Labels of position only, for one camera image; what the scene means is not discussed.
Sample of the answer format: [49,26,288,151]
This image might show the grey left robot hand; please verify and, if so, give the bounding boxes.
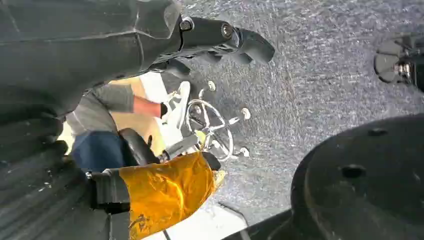
[0,0,276,240]

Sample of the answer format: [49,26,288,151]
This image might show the person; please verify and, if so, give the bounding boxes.
[65,81,192,174]

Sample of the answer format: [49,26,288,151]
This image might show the person's white shoe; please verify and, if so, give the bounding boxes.
[161,81,192,131]

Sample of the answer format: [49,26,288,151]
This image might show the black stool with chrome base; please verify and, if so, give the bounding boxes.
[117,80,252,167]

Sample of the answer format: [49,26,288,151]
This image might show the ribbed grey left arm sleeve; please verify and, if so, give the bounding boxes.
[0,114,112,240]

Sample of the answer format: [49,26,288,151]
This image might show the white flat board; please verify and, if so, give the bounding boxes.
[142,201,250,240]

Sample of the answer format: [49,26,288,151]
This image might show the black robot foot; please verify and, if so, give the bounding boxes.
[373,32,424,94]
[221,113,424,240]

